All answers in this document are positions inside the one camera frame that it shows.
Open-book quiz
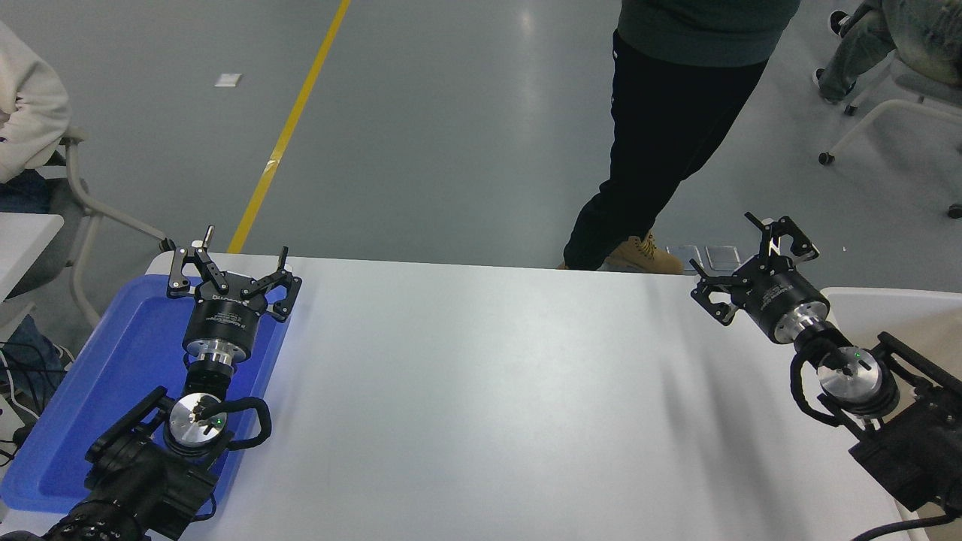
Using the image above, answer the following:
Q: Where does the blue plastic tray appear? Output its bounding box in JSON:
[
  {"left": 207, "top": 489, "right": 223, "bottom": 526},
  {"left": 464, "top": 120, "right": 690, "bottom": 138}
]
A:
[{"left": 0, "top": 274, "right": 290, "bottom": 514}]

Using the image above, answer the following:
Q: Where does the dark blue bag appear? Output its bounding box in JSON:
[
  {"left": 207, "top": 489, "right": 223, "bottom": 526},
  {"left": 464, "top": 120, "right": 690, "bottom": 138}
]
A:
[{"left": 0, "top": 313, "right": 76, "bottom": 410}]

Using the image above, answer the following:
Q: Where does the large pale bin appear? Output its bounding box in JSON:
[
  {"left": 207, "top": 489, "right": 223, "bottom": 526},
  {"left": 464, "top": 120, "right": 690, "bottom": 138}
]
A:
[{"left": 819, "top": 287, "right": 962, "bottom": 541}]

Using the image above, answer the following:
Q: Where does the clear plastic tray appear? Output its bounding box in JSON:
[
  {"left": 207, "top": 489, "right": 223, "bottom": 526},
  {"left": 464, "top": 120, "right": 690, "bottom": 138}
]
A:
[
  {"left": 666, "top": 244, "right": 707, "bottom": 274},
  {"left": 705, "top": 244, "right": 744, "bottom": 273}
]

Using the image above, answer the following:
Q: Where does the seated person in white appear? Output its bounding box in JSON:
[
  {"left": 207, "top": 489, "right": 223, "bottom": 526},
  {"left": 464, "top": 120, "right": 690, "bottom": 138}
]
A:
[{"left": 0, "top": 21, "right": 72, "bottom": 215}]

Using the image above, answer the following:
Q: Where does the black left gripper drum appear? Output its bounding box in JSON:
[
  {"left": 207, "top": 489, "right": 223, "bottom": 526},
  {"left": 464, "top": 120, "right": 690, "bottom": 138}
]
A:
[{"left": 184, "top": 290, "right": 268, "bottom": 355}]

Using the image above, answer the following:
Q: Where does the white side table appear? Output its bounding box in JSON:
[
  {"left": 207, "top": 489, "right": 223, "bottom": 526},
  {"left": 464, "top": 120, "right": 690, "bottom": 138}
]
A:
[{"left": 0, "top": 213, "right": 65, "bottom": 301}]

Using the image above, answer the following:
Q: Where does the standing person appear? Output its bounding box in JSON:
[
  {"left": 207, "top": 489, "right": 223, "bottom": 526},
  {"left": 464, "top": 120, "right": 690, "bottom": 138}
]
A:
[{"left": 556, "top": 0, "right": 802, "bottom": 275}]

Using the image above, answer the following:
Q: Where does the white frame chair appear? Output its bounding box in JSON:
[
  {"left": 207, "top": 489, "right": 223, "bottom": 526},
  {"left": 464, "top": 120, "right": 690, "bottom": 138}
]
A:
[{"left": 15, "top": 128, "right": 175, "bottom": 331}]

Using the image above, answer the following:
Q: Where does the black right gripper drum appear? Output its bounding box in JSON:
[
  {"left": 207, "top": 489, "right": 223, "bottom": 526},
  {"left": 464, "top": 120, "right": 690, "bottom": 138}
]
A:
[{"left": 734, "top": 258, "right": 830, "bottom": 343}]

